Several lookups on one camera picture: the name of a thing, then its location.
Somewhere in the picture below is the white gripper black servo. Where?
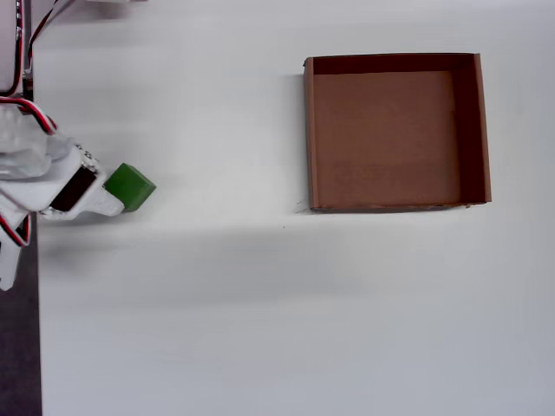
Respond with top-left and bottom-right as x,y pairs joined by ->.
37,145 -> 127,218

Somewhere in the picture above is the green cube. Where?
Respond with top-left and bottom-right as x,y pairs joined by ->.
102,162 -> 158,213

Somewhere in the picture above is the brown cardboard box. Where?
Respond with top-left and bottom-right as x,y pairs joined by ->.
302,52 -> 493,214

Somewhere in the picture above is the red black servo wire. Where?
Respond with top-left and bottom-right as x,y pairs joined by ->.
0,97 -> 58,133
0,211 -> 32,249
26,0 -> 62,77
11,0 -> 26,94

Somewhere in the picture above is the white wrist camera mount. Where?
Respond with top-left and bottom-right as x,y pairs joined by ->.
0,216 -> 22,292

